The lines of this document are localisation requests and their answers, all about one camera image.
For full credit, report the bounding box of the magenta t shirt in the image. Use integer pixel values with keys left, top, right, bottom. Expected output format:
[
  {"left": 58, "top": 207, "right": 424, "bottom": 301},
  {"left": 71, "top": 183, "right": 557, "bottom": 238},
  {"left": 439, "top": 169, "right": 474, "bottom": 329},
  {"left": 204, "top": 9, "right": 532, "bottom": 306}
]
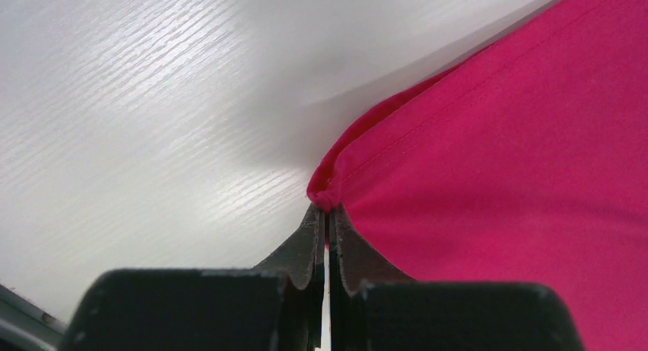
[{"left": 307, "top": 0, "right": 647, "bottom": 350}]

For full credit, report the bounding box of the aluminium frame rail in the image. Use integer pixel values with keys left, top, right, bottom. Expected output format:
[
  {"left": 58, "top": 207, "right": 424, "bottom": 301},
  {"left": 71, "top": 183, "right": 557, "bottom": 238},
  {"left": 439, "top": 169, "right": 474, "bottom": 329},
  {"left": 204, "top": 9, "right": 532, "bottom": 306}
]
[{"left": 1, "top": 285, "right": 66, "bottom": 350}]

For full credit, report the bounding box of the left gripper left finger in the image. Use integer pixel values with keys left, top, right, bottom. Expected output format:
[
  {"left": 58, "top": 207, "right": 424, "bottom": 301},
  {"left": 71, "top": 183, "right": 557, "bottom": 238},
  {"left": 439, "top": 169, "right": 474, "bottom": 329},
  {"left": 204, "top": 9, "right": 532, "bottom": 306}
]
[{"left": 58, "top": 207, "right": 325, "bottom": 350}]

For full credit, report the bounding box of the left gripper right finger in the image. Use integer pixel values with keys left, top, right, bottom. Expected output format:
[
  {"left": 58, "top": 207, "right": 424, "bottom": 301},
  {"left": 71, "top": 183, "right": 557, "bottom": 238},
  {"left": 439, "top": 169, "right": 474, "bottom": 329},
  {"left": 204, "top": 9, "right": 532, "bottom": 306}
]
[{"left": 329, "top": 206, "right": 584, "bottom": 350}]

